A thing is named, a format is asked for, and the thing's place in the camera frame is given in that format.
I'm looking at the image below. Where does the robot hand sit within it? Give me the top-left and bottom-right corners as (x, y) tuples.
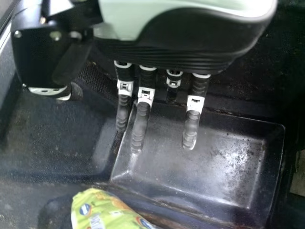
(10, 0), (279, 154)

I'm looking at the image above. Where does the yellow-green biscuit packet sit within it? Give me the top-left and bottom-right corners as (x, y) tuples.
(71, 187), (157, 229)

